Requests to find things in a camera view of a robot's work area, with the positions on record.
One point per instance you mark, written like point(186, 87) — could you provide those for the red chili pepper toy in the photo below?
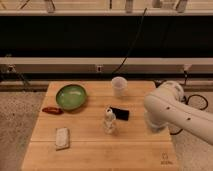
point(52, 110)

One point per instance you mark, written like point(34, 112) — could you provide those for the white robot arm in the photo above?
point(164, 105)

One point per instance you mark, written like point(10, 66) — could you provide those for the black rectangular block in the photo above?
point(121, 114)

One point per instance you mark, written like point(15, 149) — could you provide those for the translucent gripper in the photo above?
point(156, 124)

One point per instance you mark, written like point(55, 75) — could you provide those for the white sponge block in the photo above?
point(62, 140)

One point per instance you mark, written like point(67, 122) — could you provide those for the translucent plastic cup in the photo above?
point(119, 84)

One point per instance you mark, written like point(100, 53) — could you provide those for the wooden table board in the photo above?
point(132, 147)

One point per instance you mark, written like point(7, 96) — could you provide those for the green bowl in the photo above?
point(71, 97)

